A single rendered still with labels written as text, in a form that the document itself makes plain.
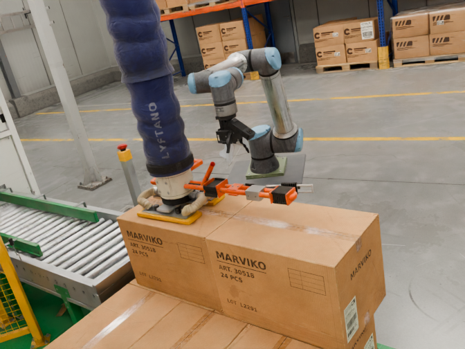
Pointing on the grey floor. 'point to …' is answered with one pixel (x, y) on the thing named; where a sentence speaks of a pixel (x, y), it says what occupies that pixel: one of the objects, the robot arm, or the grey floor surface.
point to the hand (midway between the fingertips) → (240, 160)
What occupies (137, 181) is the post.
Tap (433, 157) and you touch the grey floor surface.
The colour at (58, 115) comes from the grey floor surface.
